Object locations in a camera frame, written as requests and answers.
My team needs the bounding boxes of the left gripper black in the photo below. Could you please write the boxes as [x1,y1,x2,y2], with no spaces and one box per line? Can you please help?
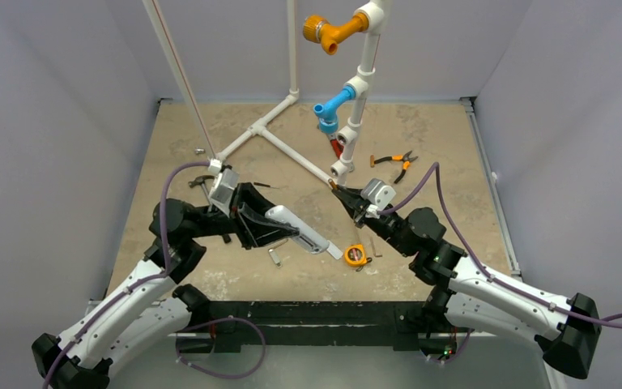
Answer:
[187,182,300,249]

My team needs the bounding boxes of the white remote control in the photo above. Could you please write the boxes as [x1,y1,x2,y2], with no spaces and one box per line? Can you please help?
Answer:
[265,205,330,254]

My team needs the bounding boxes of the white battery cover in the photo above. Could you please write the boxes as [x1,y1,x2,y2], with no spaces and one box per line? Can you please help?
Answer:
[326,242,343,260]

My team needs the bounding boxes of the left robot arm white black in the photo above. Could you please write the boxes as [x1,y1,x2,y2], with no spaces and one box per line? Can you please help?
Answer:
[32,182,314,388]

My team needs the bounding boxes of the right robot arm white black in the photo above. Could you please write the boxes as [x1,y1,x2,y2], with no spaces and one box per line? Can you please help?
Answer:
[332,186,602,379]

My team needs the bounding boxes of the small black screwdriver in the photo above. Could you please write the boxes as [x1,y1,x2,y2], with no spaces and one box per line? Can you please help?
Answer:
[252,182,279,189]

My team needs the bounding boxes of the silver allen key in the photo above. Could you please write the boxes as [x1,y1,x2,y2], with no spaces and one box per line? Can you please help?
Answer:
[268,239,288,268]

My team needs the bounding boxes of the small brown allen key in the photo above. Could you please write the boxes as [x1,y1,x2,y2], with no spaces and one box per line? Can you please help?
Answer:
[369,237,383,258]

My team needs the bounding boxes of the yellow tape measure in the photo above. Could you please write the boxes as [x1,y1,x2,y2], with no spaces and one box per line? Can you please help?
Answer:
[343,244,373,271]

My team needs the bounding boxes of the small hammer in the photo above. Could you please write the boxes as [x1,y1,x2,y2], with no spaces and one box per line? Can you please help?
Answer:
[188,174,215,198]

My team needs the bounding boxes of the blue pipe fitting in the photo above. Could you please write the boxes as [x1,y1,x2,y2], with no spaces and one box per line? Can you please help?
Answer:
[313,85,356,135]

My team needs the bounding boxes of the orange pipe fitting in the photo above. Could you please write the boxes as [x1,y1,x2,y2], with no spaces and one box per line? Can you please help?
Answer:
[302,12,369,55]

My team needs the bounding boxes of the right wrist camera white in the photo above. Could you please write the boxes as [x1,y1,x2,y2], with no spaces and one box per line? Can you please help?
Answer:
[360,178,396,219]

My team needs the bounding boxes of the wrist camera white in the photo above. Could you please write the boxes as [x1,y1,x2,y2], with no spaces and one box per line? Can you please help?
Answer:
[208,166,240,216]
[360,178,396,219]

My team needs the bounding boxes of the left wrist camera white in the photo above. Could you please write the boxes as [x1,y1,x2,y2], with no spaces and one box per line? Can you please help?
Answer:
[208,166,240,216]

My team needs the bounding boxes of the orange handled pliers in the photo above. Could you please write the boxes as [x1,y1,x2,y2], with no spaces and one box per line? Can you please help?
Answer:
[369,151,418,184]

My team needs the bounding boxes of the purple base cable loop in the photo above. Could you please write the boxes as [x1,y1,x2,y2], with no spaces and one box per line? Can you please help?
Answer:
[175,317,267,381]

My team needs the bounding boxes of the white PVC pipe frame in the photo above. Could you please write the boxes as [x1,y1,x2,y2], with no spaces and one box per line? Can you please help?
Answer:
[143,1,392,184]

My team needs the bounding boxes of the aluminium rail frame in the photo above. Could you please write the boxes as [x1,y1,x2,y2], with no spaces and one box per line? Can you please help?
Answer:
[459,97,522,280]

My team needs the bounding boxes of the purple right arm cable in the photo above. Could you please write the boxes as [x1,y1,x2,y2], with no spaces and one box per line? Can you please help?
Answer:
[377,161,622,330]

